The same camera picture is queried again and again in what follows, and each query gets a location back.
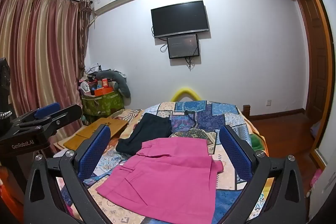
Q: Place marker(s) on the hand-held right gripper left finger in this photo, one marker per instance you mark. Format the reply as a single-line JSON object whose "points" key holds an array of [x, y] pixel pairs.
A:
{"points": [[95, 150]]}

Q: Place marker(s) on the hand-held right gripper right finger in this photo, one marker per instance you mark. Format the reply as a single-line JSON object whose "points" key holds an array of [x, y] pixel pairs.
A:
{"points": [[235, 151]]}

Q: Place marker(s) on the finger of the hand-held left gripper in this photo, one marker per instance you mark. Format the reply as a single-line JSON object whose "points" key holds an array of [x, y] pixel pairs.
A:
{"points": [[47, 109], [68, 112]]}

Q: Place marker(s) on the pink pants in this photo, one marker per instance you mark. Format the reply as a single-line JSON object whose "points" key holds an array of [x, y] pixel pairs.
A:
{"points": [[168, 176]]}

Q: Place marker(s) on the person's left forearm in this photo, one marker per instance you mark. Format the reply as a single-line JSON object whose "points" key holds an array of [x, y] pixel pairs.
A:
{"points": [[9, 192]]}

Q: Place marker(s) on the dark navy pants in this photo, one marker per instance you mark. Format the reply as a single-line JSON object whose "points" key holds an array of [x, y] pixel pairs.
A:
{"points": [[148, 132]]}

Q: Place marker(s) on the wooden folding table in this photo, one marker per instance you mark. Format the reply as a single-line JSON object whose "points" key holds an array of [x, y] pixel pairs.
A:
{"points": [[97, 129]]}

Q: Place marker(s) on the green orange fleece blanket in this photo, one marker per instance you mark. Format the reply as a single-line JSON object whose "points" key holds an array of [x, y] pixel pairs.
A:
{"points": [[258, 144]]}

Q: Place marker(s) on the green storage bag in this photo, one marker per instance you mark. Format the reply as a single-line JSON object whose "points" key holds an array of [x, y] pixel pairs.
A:
{"points": [[103, 106]]}

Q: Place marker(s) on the orange box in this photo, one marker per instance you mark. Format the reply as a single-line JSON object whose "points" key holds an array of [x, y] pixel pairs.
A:
{"points": [[103, 92]]}

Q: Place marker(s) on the blue patchwork blanket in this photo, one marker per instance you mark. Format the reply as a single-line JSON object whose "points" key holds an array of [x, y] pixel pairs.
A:
{"points": [[202, 115]]}

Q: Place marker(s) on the striped pink curtain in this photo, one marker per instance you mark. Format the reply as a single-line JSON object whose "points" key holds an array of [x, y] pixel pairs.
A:
{"points": [[39, 56]]}

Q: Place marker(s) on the grey plush pillow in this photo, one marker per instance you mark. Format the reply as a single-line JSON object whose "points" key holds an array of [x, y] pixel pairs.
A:
{"points": [[122, 82]]}

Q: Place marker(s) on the yellow foam arch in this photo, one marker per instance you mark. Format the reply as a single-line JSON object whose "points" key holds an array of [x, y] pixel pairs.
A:
{"points": [[185, 91]]}

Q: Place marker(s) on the wooden door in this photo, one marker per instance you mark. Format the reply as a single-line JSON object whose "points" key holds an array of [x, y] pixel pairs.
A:
{"points": [[313, 61]]}

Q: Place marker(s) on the wooden bed post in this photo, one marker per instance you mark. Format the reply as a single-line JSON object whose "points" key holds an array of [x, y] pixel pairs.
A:
{"points": [[247, 109]]}

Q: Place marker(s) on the white wall socket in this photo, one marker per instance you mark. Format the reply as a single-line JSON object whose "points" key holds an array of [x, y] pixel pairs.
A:
{"points": [[268, 102]]}

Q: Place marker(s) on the small black wall monitor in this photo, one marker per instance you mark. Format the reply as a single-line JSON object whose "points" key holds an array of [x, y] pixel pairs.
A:
{"points": [[183, 46]]}

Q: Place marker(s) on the black wall television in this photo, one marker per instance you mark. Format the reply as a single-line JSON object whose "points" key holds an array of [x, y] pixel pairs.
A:
{"points": [[179, 18]]}

